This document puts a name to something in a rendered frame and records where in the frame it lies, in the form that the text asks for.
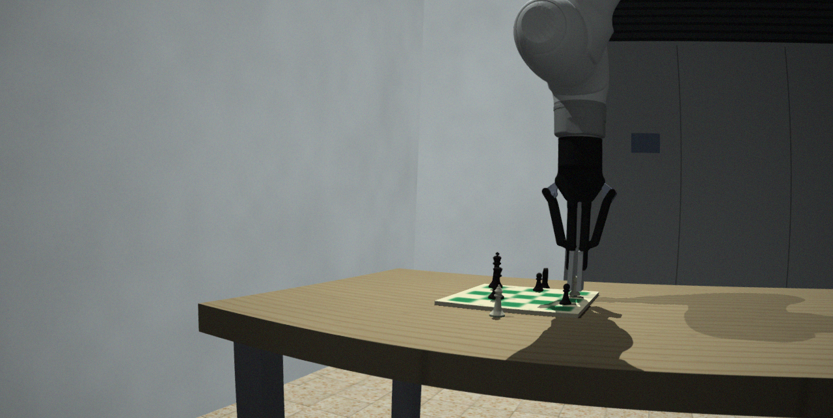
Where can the white bishop chess piece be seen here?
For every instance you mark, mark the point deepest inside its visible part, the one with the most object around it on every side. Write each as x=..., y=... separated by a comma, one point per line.
x=497, y=311

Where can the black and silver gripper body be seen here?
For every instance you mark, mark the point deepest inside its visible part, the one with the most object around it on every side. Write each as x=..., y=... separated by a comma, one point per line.
x=580, y=159

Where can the white pawn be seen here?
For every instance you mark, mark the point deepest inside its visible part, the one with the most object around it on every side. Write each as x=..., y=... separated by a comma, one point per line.
x=573, y=292

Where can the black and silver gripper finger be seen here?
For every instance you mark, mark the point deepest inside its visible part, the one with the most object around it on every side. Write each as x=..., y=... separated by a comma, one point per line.
x=608, y=195
x=550, y=193

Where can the green and cream chessboard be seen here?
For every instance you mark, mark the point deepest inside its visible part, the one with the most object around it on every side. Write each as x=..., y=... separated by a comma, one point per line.
x=522, y=300

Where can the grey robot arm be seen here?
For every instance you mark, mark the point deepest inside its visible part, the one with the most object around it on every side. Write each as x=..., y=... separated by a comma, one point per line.
x=564, y=42

